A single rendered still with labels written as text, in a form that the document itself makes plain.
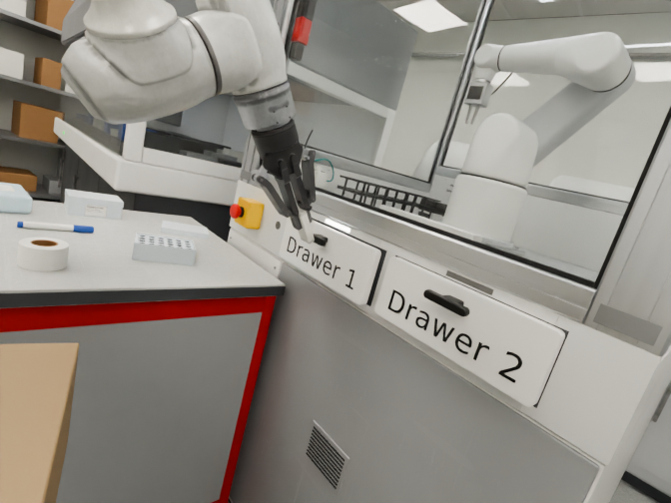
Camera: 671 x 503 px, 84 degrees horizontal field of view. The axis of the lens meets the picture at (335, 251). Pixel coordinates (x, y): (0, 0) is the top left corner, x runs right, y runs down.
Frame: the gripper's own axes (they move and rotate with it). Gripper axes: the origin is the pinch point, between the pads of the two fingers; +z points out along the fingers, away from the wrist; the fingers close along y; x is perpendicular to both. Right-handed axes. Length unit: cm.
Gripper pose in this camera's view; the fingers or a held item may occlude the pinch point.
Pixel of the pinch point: (304, 226)
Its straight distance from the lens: 74.1
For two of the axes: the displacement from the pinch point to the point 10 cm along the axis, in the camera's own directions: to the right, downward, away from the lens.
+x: -6.3, -3.2, 7.0
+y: 7.4, -5.1, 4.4
